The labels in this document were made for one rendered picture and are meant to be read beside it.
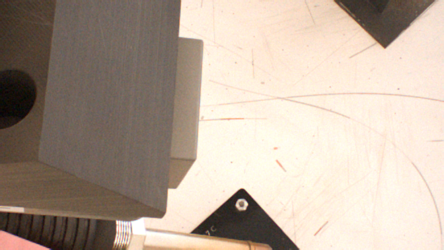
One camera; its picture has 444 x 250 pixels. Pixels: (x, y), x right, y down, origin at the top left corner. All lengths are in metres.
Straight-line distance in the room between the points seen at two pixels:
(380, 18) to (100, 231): 0.25
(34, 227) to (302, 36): 0.24
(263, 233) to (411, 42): 0.14
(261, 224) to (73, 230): 0.17
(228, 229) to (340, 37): 0.13
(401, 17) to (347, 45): 0.03
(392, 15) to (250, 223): 0.14
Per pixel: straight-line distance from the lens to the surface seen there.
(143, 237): 0.29
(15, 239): 0.22
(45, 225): 0.27
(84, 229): 0.28
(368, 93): 0.46
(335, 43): 0.47
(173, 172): 0.15
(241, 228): 0.43
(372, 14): 0.48
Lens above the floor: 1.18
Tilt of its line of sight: 73 degrees down
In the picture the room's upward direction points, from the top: 8 degrees clockwise
